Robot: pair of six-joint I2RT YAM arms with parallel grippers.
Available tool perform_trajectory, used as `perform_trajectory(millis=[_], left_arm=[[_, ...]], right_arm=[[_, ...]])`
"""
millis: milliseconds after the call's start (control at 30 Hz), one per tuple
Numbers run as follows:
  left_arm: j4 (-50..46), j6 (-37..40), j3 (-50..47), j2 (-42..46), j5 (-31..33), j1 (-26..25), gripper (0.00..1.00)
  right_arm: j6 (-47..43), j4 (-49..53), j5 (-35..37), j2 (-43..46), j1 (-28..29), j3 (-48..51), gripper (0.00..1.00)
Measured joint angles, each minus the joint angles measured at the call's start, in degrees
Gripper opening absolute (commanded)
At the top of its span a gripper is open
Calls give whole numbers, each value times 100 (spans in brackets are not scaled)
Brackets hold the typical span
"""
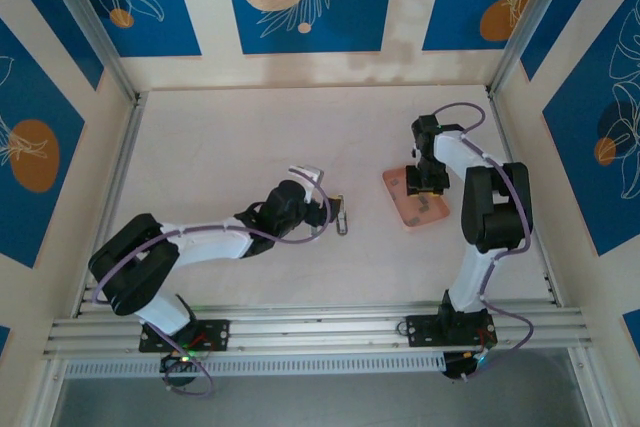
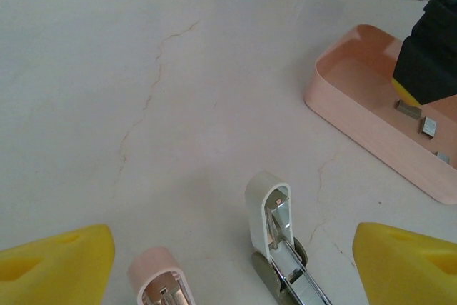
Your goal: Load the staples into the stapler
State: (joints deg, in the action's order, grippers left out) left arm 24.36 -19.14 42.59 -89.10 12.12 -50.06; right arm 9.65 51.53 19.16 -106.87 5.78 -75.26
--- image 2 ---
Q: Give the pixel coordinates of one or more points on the grey staple strip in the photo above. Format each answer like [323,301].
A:
[442,156]
[428,127]
[407,108]

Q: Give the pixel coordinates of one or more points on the pink plastic tray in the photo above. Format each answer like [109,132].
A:
[342,105]

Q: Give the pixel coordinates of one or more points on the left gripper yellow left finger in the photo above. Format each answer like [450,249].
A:
[53,269]

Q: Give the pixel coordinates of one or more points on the silver metal clip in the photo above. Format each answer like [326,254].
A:
[153,262]

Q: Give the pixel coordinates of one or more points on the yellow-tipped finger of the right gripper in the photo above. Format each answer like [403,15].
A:
[428,65]

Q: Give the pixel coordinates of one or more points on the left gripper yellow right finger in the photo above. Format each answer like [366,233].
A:
[410,269]

